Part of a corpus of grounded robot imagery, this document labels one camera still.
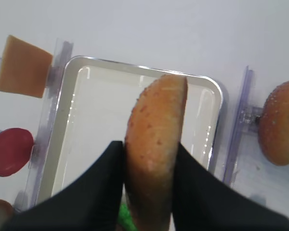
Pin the clear holder under top buns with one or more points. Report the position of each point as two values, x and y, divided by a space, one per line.
249 119

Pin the sesame bun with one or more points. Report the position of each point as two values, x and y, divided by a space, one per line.
151 143
273 128

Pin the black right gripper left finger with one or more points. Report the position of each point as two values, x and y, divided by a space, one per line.
91 203

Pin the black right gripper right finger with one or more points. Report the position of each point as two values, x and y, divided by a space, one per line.
202 203

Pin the left long clear rail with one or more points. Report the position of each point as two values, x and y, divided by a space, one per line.
29 197

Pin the white rectangular metal tray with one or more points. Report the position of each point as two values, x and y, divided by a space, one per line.
95 102

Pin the upright cheese slice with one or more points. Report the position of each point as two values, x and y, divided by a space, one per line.
24 68

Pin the upright red tomato slice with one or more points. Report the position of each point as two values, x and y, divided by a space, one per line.
15 150

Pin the green lettuce leaf on burger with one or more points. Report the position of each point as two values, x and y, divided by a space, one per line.
125 220

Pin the right long clear rail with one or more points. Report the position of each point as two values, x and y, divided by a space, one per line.
238 126

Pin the long clear rail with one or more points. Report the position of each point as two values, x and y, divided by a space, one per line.
238 126
29 197

